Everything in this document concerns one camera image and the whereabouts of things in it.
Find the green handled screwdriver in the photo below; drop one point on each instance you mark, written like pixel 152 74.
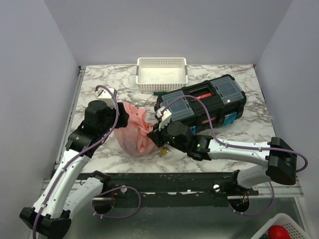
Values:
pixel 154 93

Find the white basket bottom right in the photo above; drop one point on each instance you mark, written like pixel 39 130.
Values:
pixel 285 221

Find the aluminium rail left edge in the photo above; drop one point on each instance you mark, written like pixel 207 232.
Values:
pixel 70 117

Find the white perforated plastic basket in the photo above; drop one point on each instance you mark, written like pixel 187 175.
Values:
pixel 155 74

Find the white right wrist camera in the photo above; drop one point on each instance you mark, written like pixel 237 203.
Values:
pixel 164 116

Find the red ball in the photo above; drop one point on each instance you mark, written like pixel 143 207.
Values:
pixel 278 232

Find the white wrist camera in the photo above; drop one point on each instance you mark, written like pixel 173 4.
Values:
pixel 104 95
pixel 164 116

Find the black toolbox clear lids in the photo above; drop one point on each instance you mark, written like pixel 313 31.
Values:
pixel 222 96

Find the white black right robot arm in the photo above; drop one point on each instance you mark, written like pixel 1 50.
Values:
pixel 272 161

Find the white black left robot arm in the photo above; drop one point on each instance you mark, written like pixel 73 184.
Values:
pixel 51 215

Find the aluminium rail front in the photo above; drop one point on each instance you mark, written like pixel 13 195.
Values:
pixel 281 191

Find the pink plastic bag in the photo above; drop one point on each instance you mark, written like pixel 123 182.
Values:
pixel 133 138

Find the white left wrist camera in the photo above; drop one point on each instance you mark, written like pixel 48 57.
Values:
pixel 104 95

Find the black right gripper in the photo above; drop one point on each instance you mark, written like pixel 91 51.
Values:
pixel 155 135

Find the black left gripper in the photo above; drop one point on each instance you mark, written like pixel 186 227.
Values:
pixel 123 116

